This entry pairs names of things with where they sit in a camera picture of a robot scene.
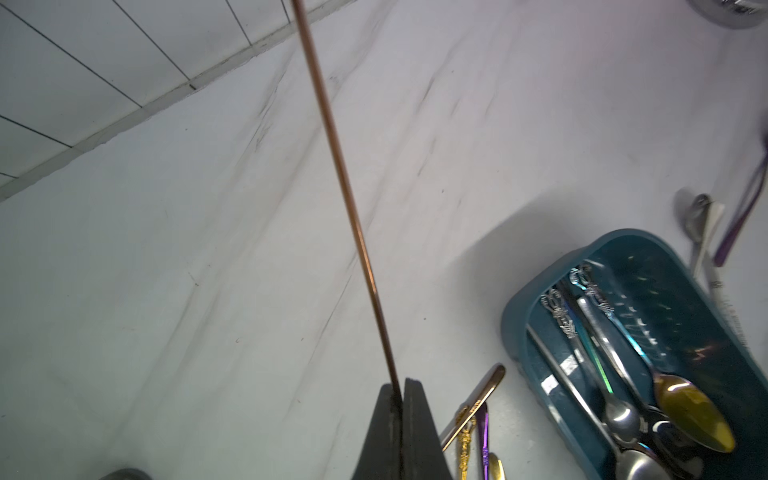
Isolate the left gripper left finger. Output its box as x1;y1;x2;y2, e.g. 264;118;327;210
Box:
352;384;401;480

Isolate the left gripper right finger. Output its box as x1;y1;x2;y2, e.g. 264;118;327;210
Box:
401;378;452;480

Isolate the silver spoon pile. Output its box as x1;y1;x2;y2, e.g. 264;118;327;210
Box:
527;325;672;479

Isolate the teal plastic storage box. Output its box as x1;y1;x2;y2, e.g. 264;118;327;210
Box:
501;229;767;479

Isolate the black spoon pile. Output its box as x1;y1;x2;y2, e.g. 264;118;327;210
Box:
557;280;704;479

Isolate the purple iridescent spoon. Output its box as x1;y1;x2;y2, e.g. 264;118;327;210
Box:
568;264;736;453

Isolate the copper spoon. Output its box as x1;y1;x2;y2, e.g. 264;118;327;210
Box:
441;363;506;452
291;0;403;409

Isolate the blue teal iridescent spoon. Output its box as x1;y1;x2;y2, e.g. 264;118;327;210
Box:
563;302;613;397

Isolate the short gold spoon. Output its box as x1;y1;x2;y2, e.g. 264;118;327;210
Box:
456;416;476;480

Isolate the purple bowl dark spoon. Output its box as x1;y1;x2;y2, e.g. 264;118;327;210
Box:
475;403;490;480

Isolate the long gold spoon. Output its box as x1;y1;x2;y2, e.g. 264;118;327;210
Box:
488;452;506;480

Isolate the black spoon right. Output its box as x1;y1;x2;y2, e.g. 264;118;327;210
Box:
713;130;767;268

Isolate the grey translucent cup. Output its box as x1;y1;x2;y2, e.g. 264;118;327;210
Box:
99;468;152;480

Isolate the chrome wine glass rack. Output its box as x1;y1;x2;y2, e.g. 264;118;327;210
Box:
688;0;767;30

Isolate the silver spoon clear handle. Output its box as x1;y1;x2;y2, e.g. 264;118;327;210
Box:
700;194;748;347

